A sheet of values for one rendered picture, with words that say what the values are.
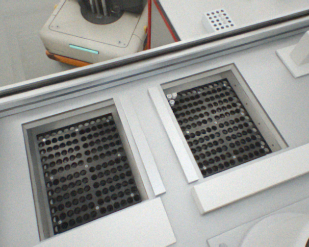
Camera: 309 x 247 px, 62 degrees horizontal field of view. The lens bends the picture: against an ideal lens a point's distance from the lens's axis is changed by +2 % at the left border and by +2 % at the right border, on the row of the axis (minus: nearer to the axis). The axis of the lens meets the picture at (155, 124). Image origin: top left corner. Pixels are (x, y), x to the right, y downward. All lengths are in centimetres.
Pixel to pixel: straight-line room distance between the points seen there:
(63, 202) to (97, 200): 7
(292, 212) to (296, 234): 18
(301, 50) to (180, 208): 46
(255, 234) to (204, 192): 10
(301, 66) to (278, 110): 14
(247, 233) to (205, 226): 7
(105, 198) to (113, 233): 10
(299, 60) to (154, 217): 50
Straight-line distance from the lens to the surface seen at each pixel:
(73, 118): 71
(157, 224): 49
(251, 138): 68
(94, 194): 56
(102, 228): 49
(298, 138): 63
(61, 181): 59
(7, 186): 57
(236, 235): 51
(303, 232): 37
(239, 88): 72
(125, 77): 60
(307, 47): 71
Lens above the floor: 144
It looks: 63 degrees down
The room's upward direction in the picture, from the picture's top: 4 degrees clockwise
